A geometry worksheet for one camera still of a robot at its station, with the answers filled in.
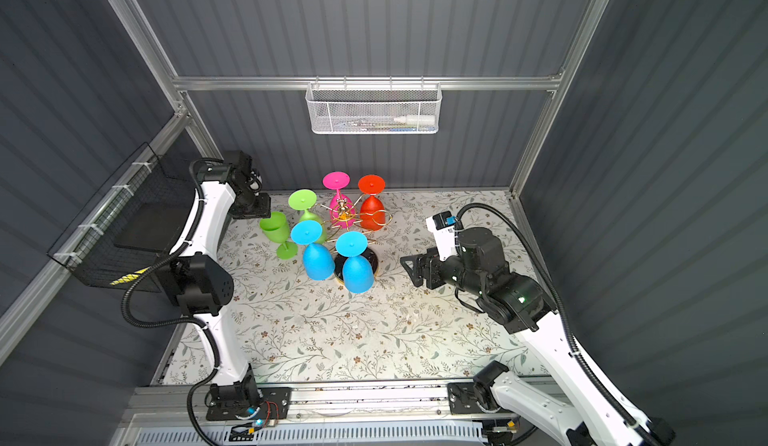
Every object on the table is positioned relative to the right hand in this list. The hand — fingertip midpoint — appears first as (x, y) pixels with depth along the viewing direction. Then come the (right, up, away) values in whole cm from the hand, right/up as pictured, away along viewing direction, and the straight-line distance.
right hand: (418, 258), depth 65 cm
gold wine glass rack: (-22, +5, +17) cm, 28 cm away
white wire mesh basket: (-13, +55, +59) cm, 82 cm away
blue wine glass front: (-14, -5, +10) cm, 18 cm away
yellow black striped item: (-65, -4, +1) cm, 65 cm away
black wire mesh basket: (-70, +3, -4) cm, 70 cm away
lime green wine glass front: (-41, +6, +24) cm, 48 cm away
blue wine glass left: (-25, -2, +11) cm, 27 cm away
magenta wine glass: (-18, +11, +10) cm, 24 cm away
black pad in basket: (-63, +7, +7) cm, 64 cm away
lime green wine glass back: (-29, +14, +13) cm, 35 cm away
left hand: (-46, +10, +23) cm, 53 cm away
